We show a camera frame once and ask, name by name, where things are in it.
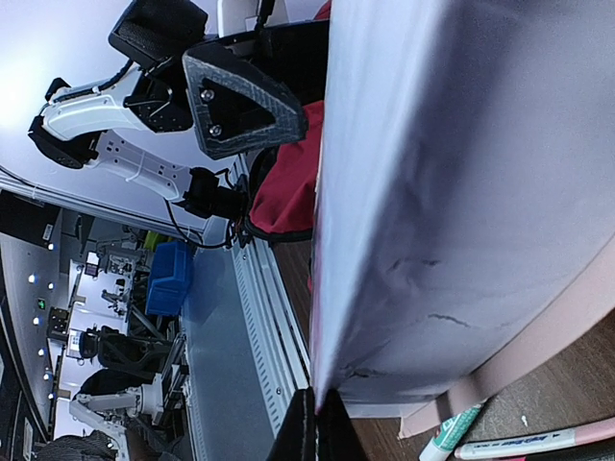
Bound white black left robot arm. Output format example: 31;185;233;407
28;1;330;221

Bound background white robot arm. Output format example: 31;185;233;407
70;367;368;460

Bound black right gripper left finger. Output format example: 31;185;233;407
268;387;317;461

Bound white pink marker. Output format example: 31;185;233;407
455;417;614;460

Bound pink roses designer book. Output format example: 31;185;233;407
310;1;614;435

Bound blue storage bin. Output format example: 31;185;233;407
145;241;193;316

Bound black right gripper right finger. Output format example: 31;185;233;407
316;389;368;461

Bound aluminium front rail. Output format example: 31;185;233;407
184;158;313;461

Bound red backpack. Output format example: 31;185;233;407
242;1;332;244

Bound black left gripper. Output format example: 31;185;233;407
182;21;330;159

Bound white green glue stick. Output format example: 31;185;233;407
418;400;486;461

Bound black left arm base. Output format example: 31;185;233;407
181;167;248;250

